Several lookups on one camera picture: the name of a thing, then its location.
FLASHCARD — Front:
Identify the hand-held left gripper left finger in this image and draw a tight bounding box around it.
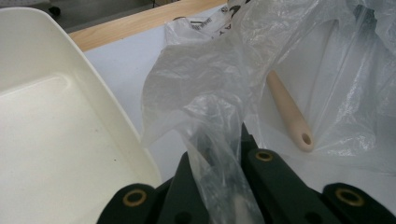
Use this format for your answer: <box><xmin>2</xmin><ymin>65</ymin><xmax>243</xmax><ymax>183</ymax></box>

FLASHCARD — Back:
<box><xmin>157</xmin><ymin>151</ymin><xmax>210</xmax><ymax>224</ymax></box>

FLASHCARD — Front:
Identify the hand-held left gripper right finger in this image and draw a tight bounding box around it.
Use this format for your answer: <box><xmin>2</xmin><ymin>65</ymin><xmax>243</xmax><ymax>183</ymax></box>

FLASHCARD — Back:
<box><xmin>241</xmin><ymin>122</ymin><xmax>344</xmax><ymax>224</ymax></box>

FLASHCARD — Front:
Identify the beige spoon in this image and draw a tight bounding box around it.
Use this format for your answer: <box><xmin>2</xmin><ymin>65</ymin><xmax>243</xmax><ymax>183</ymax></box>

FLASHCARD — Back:
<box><xmin>266</xmin><ymin>70</ymin><xmax>315</xmax><ymax>153</ymax></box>

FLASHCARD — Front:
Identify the clear plastic bag smiley print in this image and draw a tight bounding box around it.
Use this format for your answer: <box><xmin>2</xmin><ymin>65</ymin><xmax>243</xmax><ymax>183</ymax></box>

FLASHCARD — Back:
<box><xmin>141</xmin><ymin>0</ymin><xmax>396</xmax><ymax>224</ymax></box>

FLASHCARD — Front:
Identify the white plastic bin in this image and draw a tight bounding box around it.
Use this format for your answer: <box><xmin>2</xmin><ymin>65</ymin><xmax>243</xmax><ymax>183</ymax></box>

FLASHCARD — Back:
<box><xmin>0</xmin><ymin>7</ymin><xmax>163</xmax><ymax>224</ymax></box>

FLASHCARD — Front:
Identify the white mat sheet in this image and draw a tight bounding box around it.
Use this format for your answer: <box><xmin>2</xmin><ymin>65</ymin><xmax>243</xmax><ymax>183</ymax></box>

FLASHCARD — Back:
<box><xmin>83</xmin><ymin>4</ymin><xmax>396</xmax><ymax>216</ymax></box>

